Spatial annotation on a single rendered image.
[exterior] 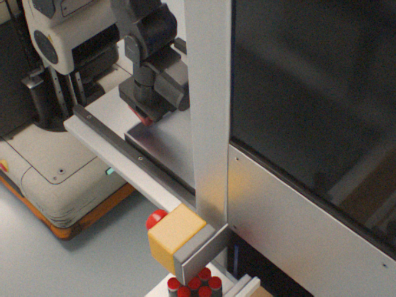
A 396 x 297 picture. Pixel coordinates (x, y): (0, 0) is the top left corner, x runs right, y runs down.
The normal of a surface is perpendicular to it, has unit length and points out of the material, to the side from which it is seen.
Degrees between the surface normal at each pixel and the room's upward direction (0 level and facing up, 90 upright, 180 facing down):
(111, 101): 0
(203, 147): 90
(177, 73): 14
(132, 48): 91
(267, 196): 90
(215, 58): 90
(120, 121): 0
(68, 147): 0
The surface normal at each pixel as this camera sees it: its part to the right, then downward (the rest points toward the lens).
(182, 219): -0.04, -0.64
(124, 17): -0.66, 0.59
